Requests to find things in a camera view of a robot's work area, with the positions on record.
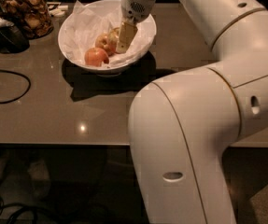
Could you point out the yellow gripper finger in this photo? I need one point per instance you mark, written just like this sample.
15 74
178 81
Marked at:
126 36

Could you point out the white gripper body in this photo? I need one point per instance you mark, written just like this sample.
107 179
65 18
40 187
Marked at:
134 9

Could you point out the red-yellow apple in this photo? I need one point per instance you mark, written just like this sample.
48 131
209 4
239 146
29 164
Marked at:
112 39

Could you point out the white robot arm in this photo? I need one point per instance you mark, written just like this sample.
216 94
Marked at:
180 125

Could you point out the top red apple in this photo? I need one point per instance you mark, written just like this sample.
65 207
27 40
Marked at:
102 43

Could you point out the red apple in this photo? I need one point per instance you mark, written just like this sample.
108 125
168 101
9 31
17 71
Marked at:
96 57
102 43

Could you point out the white ceramic bowl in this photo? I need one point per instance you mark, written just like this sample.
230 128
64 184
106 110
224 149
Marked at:
77 25

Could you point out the white paper bowl liner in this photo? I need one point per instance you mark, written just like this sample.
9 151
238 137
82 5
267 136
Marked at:
83 31

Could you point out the left red apple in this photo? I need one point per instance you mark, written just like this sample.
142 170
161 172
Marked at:
96 57

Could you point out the small white items on table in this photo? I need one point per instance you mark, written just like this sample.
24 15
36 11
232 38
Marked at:
57 10

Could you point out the glass jar of dried chips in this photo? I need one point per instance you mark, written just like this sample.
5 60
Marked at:
32 16

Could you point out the right white shoe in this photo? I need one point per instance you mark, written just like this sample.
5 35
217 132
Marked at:
39 175

